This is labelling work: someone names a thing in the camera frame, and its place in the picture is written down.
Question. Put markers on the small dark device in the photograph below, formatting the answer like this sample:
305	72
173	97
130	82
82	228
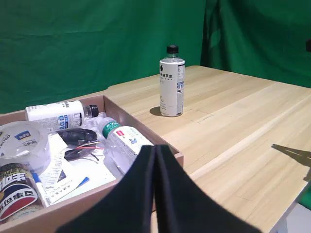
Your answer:
308	45

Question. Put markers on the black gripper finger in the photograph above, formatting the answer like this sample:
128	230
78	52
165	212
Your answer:
126	199
184	204

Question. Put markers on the creased green backdrop cloth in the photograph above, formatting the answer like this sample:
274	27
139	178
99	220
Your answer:
255	36

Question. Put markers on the white printed paper sheet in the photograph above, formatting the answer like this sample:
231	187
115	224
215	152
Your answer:
57	167

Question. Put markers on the clear water bottle green cap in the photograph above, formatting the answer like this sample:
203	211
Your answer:
121	143

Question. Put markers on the white bottle with nutrition label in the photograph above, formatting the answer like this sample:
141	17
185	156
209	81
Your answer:
170	92

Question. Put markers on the white table frame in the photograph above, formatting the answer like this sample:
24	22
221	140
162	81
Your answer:
291	216

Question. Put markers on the white instruction leaflet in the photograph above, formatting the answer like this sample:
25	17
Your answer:
82	179

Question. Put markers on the wide green backdrop cloth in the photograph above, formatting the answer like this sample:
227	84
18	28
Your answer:
97	43

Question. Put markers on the brown cardboard box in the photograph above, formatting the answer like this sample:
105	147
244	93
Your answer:
126	116

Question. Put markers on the white marker pen blue cap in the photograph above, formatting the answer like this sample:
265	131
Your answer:
40	189

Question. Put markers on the clear packing tape roll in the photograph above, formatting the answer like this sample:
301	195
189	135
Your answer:
36	155

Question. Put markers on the white bottle with black cap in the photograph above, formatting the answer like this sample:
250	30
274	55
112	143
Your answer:
56	114

